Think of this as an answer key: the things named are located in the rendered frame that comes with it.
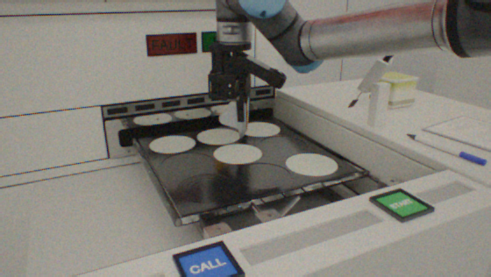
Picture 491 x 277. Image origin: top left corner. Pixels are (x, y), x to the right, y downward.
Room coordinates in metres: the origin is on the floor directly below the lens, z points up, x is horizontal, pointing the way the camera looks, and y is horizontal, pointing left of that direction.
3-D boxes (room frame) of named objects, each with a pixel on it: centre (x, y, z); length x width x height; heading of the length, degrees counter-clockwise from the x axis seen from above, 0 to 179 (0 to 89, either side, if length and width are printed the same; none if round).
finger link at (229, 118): (0.78, 0.03, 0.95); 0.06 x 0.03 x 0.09; 80
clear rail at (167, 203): (0.62, 0.17, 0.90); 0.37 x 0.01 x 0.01; 26
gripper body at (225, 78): (0.80, 0.03, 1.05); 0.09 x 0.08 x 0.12; 80
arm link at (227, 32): (0.79, 0.02, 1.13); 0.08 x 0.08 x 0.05
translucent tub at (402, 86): (0.84, -0.35, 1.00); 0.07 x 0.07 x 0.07; 26
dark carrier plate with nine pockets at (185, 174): (0.70, 0.01, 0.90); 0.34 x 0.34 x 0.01; 26
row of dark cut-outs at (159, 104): (0.89, 0.12, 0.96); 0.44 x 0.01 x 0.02; 116
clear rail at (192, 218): (0.54, -0.07, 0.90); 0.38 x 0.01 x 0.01; 116
